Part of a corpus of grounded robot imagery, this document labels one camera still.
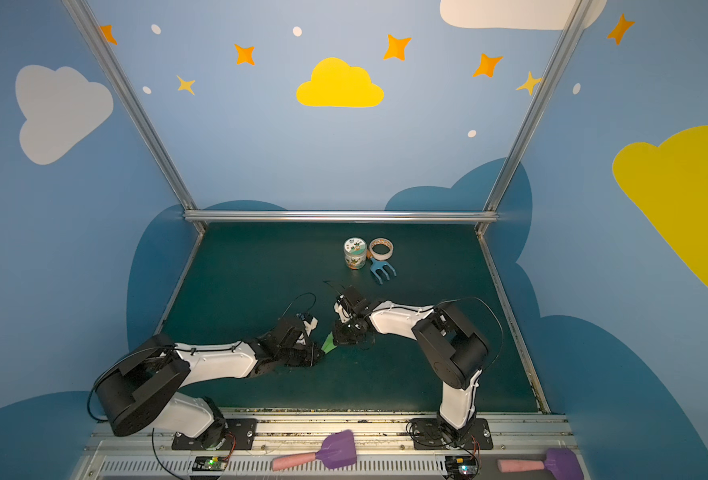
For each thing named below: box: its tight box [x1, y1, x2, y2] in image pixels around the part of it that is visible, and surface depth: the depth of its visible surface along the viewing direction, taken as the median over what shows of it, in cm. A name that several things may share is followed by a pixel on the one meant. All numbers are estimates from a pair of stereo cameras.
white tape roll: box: [369, 237, 394, 261], surface depth 117 cm
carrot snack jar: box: [343, 237, 367, 270], surface depth 107 cm
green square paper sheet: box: [321, 331, 337, 354], surface depth 92 cm
